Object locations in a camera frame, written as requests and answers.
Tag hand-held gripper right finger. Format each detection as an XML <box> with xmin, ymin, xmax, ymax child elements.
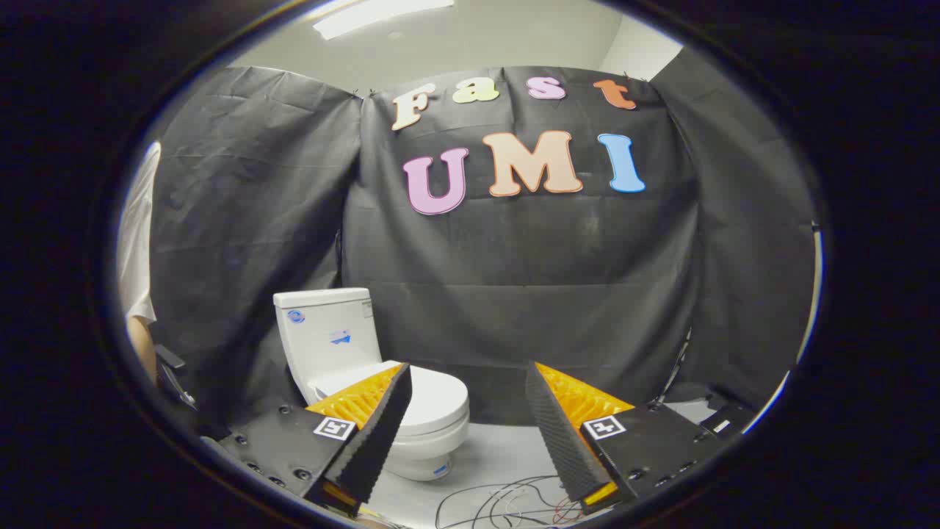
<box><xmin>524</xmin><ymin>361</ymin><xmax>726</xmax><ymax>516</ymax></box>

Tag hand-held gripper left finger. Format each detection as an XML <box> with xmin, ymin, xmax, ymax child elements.
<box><xmin>218</xmin><ymin>361</ymin><xmax>413</xmax><ymax>518</ymax></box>

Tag white toilet lid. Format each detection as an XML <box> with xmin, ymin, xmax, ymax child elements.
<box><xmin>314</xmin><ymin>360</ymin><xmax>471</xmax><ymax>436</ymax></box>

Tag white toilet seat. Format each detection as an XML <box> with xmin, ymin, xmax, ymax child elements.
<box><xmin>397</xmin><ymin>417</ymin><xmax>471</xmax><ymax>446</ymax></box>

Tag white toilet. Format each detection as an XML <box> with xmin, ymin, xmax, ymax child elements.
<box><xmin>273</xmin><ymin>287</ymin><xmax>471</xmax><ymax>483</ymax></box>

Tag black backdrop cloth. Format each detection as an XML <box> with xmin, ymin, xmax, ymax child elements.
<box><xmin>147</xmin><ymin>48</ymin><xmax>817</xmax><ymax>431</ymax></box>

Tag black box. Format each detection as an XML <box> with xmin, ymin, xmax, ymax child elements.
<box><xmin>699</xmin><ymin>406</ymin><xmax>759</xmax><ymax>443</ymax></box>

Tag dark object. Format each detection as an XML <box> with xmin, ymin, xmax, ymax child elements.
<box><xmin>153</xmin><ymin>343</ymin><xmax>199</xmax><ymax>414</ymax></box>

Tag person's white shirt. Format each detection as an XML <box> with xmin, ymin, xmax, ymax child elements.
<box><xmin>116</xmin><ymin>141</ymin><xmax>162</xmax><ymax>325</ymax></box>

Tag ceiling light panel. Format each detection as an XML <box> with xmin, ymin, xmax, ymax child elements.
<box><xmin>312</xmin><ymin>0</ymin><xmax>456</xmax><ymax>41</ymax></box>

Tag tangle of thin cables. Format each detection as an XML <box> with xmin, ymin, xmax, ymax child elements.
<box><xmin>433</xmin><ymin>475</ymin><xmax>592</xmax><ymax>529</ymax></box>

